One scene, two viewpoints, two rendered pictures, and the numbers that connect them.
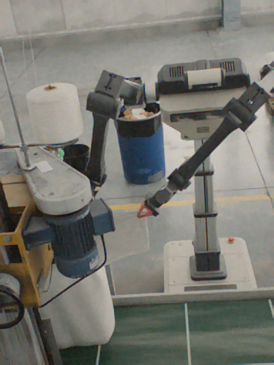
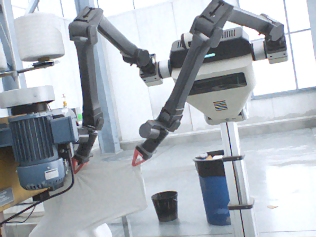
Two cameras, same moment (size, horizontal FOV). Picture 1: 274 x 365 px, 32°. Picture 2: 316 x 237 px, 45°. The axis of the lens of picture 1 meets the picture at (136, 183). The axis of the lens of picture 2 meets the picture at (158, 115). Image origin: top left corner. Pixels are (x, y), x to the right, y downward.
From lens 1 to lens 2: 96 cm
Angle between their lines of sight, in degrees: 29
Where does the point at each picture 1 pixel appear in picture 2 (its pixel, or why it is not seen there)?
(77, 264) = (30, 169)
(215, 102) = (221, 67)
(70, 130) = (42, 44)
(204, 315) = not seen: outside the picture
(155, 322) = not seen: outside the picture
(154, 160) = not seen: hidden behind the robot
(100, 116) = (79, 42)
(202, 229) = (237, 224)
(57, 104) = (31, 19)
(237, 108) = (201, 22)
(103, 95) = (79, 21)
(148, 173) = (226, 214)
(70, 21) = (196, 124)
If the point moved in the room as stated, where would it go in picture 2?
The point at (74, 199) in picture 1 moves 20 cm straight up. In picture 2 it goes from (25, 91) to (13, 28)
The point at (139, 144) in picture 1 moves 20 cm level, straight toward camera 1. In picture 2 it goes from (216, 183) to (214, 189)
